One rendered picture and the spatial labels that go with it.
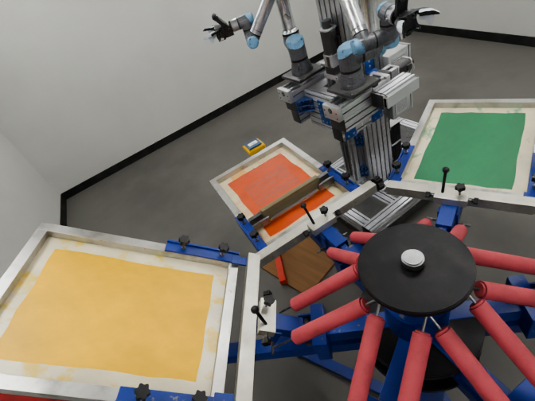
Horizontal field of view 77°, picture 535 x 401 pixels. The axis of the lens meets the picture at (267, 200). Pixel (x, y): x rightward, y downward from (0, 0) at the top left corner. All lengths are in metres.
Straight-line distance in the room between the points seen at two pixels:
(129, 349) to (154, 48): 4.29
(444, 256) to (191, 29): 4.60
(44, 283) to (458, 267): 1.33
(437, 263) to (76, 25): 4.63
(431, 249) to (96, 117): 4.67
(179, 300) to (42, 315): 0.44
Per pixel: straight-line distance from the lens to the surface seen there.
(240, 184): 2.15
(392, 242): 1.12
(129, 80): 5.11
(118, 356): 1.28
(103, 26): 5.00
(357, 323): 1.32
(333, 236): 1.53
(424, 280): 1.04
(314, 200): 1.84
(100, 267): 1.45
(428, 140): 2.11
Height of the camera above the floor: 2.19
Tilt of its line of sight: 39 degrees down
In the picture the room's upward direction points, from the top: 23 degrees counter-clockwise
